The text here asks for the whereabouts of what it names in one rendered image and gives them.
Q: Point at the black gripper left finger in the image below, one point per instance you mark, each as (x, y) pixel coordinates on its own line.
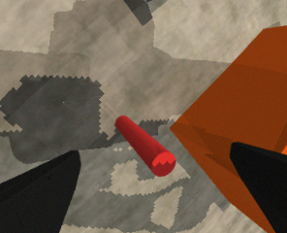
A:
(37, 201)

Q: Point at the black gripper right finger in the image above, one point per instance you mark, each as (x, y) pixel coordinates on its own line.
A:
(264, 173)

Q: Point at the red peg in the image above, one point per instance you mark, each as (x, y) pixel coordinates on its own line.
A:
(160, 161)

